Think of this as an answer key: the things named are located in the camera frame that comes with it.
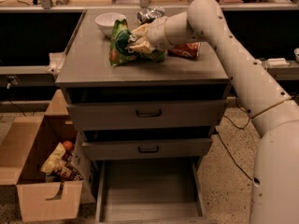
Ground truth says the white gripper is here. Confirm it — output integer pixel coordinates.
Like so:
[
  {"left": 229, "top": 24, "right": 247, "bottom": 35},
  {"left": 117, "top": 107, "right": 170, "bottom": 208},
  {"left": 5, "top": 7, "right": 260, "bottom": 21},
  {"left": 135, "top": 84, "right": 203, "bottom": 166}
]
[{"left": 128, "top": 16, "right": 171, "bottom": 54}]

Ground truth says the green rice chip bag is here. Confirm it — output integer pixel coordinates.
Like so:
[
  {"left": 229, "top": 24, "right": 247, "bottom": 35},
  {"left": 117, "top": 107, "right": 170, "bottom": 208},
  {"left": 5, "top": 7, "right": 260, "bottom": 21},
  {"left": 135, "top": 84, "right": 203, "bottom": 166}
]
[{"left": 109, "top": 19, "right": 164, "bottom": 66}]

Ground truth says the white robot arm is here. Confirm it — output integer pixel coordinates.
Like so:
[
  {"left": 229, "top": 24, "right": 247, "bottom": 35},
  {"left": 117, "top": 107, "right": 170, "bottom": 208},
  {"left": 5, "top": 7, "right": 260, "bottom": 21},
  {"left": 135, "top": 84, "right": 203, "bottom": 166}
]
[{"left": 132, "top": 0, "right": 299, "bottom": 224}]

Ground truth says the crumpled silver foil bag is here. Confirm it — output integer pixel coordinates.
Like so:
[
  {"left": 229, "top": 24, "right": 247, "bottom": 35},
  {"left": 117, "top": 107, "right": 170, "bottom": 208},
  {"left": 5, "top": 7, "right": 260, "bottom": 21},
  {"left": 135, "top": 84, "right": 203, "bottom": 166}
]
[{"left": 137, "top": 7, "right": 164, "bottom": 24}]

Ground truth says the grey drawer cabinet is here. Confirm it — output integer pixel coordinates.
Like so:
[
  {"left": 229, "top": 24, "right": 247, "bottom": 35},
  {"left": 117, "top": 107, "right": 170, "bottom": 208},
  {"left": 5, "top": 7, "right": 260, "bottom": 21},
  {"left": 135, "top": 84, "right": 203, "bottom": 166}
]
[{"left": 57, "top": 8, "right": 230, "bottom": 148}]

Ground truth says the grey top drawer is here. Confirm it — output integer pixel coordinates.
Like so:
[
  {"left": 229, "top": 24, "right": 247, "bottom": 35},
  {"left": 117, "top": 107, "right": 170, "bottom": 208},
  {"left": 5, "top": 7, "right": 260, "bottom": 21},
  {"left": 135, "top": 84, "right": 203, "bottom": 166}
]
[{"left": 67, "top": 100, "right": 227, "bottom": 131}]

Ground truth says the grey drawer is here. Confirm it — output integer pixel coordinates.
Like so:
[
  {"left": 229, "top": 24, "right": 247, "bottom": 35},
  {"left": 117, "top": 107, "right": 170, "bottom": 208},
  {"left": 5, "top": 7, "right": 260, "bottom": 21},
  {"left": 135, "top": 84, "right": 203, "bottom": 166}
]
[
  {"left": 95, "top": 158, "right": 218, "bottom": 224},
  {"left": 67, "top": 100, "right": 227, "bottom": 131},
  {"left": 82, "top": 138, "right": 212, "bottom": 161}
]

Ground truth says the grey middle drawer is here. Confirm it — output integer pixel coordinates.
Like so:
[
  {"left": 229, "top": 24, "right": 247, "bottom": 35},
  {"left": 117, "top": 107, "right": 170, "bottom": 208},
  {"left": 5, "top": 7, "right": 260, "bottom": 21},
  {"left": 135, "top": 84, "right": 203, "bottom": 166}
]
[{"left": 82, "top": 138, "right": 212, "bottom": 161}]

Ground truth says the grey bottom drawer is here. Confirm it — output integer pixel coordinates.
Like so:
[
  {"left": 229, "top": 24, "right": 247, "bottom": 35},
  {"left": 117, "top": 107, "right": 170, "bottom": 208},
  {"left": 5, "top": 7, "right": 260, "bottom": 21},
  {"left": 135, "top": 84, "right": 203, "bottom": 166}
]
[{"left": 95, "top": 158, "right": 218, "bottom": 224}]

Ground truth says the yellow snack bag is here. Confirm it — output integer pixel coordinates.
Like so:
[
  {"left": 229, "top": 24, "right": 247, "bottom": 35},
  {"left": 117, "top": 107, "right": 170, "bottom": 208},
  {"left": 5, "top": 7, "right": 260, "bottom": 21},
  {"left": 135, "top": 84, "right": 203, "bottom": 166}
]
[{"left": 40, "top": 143, "right": 65, "bottom": 174}]

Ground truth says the dark brown snack bag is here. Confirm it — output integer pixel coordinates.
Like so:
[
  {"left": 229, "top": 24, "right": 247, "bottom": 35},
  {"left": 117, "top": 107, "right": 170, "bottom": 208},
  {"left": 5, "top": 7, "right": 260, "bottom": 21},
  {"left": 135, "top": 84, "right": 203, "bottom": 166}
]
[{"left": 52, "top": 154, "right": 83, "bottom": 181}]

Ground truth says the white ceramic bowl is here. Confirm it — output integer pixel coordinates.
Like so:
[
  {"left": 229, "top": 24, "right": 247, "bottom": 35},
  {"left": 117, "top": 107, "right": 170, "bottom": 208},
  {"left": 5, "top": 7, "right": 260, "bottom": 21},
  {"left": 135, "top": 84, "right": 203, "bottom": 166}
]
[{"left": 95, "top": 13, "right": 125, "bottom": 37}]

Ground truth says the orange soda can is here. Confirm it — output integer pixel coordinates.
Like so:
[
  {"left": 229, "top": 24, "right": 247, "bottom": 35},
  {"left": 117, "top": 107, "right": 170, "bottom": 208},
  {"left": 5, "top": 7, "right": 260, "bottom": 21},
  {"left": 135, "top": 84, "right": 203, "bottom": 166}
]
[{"left": 167, "top": 42, "right": 200, "bottom": 59}]

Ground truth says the red apple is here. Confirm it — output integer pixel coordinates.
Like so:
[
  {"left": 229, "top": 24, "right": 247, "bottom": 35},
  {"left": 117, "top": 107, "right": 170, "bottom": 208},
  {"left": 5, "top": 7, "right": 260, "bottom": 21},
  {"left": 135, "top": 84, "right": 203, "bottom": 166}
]
[{"left": 63, "top": 141, "right": 74, "bottom": 151}]

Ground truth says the white power strip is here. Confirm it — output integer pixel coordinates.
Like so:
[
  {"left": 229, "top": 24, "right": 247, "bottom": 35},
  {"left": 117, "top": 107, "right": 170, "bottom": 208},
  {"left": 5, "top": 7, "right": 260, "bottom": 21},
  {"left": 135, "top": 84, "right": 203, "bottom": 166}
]
[{"left": 266, "top": 58, "right": 289, "bottom": 68}]

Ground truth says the brown cardboard box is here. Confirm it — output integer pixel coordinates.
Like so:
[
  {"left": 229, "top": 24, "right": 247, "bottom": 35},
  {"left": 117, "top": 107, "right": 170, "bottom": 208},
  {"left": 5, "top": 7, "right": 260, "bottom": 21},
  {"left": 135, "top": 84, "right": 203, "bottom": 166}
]
[{"left": 0, "top": 91, "right": 95, "bottom": 224}]

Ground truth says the black floor cable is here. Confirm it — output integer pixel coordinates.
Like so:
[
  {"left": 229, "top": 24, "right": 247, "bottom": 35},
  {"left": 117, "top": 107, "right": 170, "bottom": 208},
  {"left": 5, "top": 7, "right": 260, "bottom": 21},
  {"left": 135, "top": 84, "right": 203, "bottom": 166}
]
[{"left": 216, "top": 96, "right": 254, "bottom": 182}]

